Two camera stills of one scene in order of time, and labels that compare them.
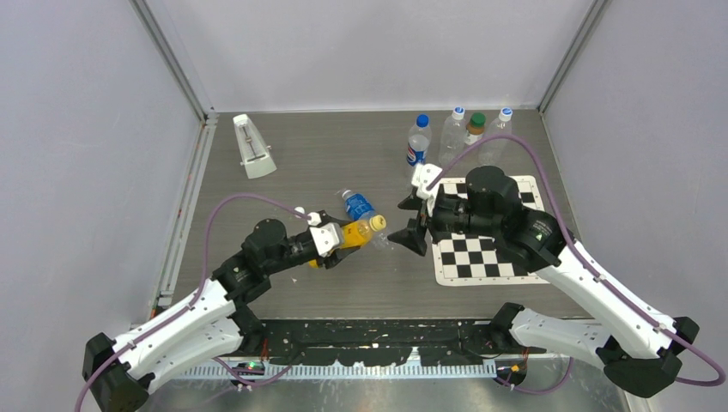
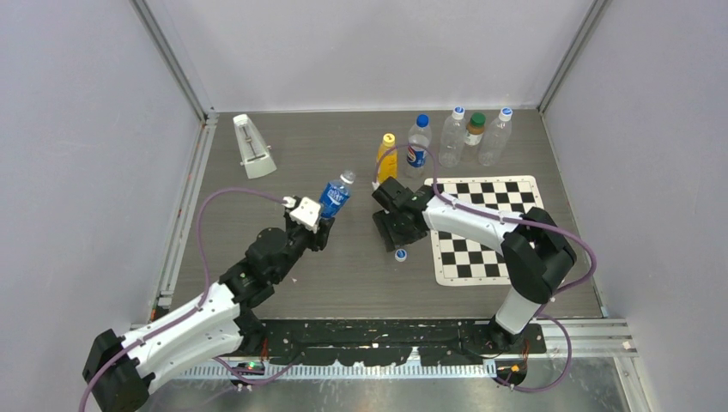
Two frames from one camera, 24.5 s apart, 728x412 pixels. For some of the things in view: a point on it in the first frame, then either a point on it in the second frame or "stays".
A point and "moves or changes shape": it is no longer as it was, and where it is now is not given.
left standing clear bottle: x=452 y=136 stays
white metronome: x=256 y=155 stays
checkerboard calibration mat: x=475 y=260 stays
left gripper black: x=336 y=255 to x=318 y=240
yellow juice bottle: x=357 y=233 to x=388 y=166
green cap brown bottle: x=475 y=129 stays
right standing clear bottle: x=492 y=153 stays
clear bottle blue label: x=359 y=208 to x=335 y=194
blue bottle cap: x=422 y=120 stays
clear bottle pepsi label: x=419 y=138 stays
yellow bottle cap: x=377 y=222 moves or changes shape
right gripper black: x=412 y=237 to x=383 y=220
